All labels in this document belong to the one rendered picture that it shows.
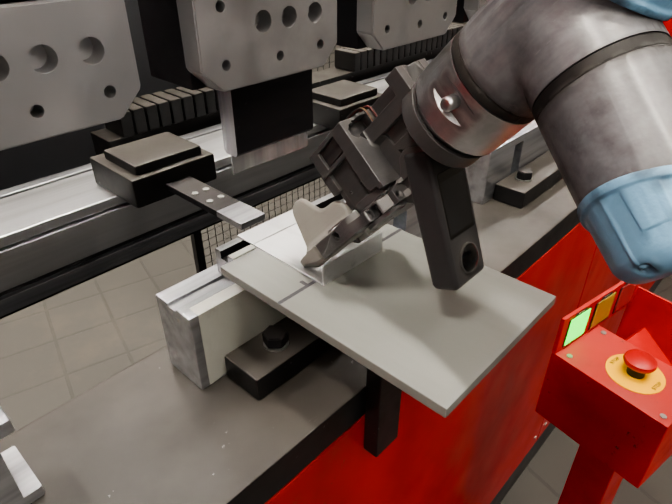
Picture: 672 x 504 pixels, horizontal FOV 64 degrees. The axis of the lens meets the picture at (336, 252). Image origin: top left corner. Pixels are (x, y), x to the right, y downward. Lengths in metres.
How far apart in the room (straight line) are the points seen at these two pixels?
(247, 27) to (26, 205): 0.42
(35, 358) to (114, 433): 1.57
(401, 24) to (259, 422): 0.43
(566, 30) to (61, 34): 0.29
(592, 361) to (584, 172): 0.54
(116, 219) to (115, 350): 1.32
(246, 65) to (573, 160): 0.27
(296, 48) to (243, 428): 0.35
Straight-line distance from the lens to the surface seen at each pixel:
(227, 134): 0.53
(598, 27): 0.31
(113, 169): 0.74
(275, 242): 0.57
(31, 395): 2.01
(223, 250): 0.57
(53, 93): 0.39
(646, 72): 0.31
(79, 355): 2.08
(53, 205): 0.76
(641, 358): 0.81
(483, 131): 0.37
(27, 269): 0.74
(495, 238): 0.85
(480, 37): 0.35
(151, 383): 0.62
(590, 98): 0.30
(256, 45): 0.47
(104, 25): 0.40
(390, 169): 0.43
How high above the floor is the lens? 1.30
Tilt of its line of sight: 33 degrees down
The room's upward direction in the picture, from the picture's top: straight up
